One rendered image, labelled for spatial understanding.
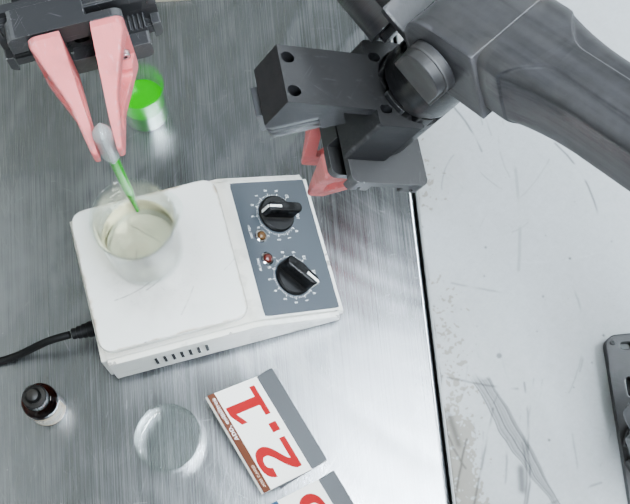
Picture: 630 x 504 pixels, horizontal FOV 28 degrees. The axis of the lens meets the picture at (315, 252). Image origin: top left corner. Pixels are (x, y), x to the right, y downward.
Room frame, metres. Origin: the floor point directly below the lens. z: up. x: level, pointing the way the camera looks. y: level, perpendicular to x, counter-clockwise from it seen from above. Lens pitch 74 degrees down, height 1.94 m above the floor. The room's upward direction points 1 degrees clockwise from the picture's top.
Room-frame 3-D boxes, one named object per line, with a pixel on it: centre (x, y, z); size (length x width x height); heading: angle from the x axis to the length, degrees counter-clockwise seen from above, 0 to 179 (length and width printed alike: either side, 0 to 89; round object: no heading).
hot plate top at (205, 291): (0.27, 0.12, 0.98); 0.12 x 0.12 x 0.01; 16
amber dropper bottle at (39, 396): (0.17, 0.22, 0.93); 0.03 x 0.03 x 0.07
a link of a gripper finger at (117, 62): (0.31, 0.15, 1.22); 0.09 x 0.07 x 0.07; 16
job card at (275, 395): (0.15, 0.04, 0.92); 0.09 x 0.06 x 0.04; 32
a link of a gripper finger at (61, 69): (0.32, 0.13, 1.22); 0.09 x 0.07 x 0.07; 16
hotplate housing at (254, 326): (0.28, 0.10, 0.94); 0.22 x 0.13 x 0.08; 106
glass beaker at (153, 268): (0.28, 0.13, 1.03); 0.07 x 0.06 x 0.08; 108
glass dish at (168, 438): (0.14, 0.12, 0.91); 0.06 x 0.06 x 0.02
